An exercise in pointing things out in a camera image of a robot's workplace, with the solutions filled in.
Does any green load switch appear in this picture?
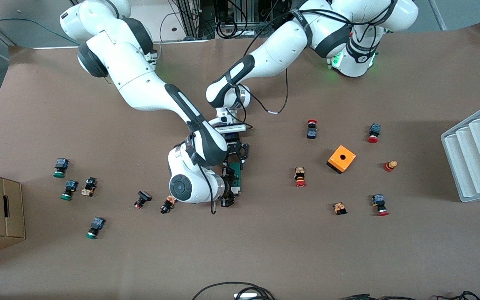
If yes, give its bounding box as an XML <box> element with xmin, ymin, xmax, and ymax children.
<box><xmin>230</xmin><ymin>162</ymin><xmax>243</xmax><ymax>195</ymax></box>

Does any brown paper table cover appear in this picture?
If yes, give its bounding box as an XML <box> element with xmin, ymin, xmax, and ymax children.
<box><xmin>0</xmin><ymin>23</ymin><xmax>480</xmax><ymax>300</ymax></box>

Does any black selector orange contact block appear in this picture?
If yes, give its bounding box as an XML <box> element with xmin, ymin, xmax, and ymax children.
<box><xmin>160</xmin><ymin>195</ymin><xmax>178</xmax><ymax>215</ymax></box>

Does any black pushbutton red tip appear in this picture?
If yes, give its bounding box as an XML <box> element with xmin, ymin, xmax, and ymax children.
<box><xmin>134</xmin><ymin>190</ymin><xmax>153</xmax><ymax>209</ymax></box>

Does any red pushbutton blue contact block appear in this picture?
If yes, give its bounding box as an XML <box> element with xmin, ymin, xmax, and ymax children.
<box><xmin>371</xmin><ymin>194</ymin><xmax>390</xmax><ymax>217</ymax></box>
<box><xmin>367</xmin><ymin>123</ymin><xmax>382</xmax><ymax>144</ymax></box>

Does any green pushbutton blue contact block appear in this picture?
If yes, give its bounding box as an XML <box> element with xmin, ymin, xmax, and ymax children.
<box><xmin>60</xmin><ymin>180</ymin><xmax>79</xmax><ymax>201</ymax></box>
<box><xmin>85</xmin><ymin>217</ymin><xmax>106</xmax><ymax>240</ymax></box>
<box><xmin>53</xmin><ymin>158</ymin><xmax>70</xmax><ymax>179</ymax></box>

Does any white grooved tray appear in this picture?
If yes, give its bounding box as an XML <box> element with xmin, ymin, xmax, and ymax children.
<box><xmin>440</xmin><ymin>99</ymin><xmax>480</xmax><ymax>203</ymax></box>

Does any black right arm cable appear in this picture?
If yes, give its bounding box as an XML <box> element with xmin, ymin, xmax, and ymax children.
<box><xmin>198</xmin><ymin>160</ymin><xmax>218</xmax><ymax>215</ymax></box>

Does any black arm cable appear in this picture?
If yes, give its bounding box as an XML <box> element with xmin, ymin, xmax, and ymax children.
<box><xmin>240</xmin><ymin>67</ymin><xmax>289</xmax><ymax>115</ymax></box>
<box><xmin>198</xmin><ymin>160</ymin><xmax>218</xmax><ymax>215</ymax></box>

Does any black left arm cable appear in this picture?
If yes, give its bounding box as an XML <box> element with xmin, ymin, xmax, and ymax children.
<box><xmin>240</xmin><ymin>67</ymin><xmax>289</xmax><ymax>115</ymax></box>

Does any black coiled cable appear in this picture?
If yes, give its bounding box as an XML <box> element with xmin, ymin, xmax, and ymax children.
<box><xmin>192</xmin><ymin>282</ymin><xmax>276</xmax><ymax>300</ymax></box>

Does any orange button enclosure box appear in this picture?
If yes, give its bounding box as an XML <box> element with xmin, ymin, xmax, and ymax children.
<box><xmin>326</xmin><ymin>145</ymin><xmax>357</xmax><ymax>175</ymax></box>

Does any aluminium frame rack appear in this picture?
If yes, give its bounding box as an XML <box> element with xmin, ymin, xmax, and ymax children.
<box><xmin>172</xmin><ymin>0</ymin><xmax>320</xmax><ymax>41</ymax></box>

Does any black cable tangle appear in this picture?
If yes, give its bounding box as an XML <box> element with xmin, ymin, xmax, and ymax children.
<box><xmin>342</xmin><ymin>291</ymin><xmax>480</xmax><ymax>300</ymax></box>

